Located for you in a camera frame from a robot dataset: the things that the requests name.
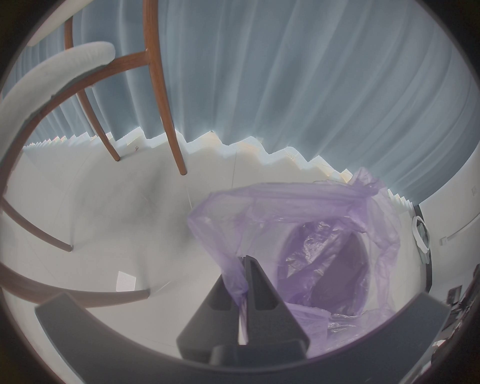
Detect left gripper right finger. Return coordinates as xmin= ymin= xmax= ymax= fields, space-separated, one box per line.
xmin=240 ymin=255 xmax=313 ymax=361

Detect wooden chair with white cushions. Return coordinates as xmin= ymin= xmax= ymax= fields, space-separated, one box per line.
xmin=0 ymin=0 xmax=188 ymax=308

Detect pale blue curtain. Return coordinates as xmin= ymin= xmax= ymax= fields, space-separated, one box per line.
xmin=15 ymin=0 xmax=480 ymax=205

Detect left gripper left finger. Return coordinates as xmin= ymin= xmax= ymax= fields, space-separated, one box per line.
xmin=176 ymin=277 xmax=241 ymax=364

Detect white oval container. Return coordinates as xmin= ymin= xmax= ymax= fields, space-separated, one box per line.
xmin=412 ymin=215 xmax=432 ymax=265

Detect purple plastic bag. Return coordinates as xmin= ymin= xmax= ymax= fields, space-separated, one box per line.
xmin=187 ymin=167 xmax=402 ymax=359

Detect white trash bin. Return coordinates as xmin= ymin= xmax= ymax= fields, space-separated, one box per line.
xmin=232 ymin=187 xmax=391 ymax=331

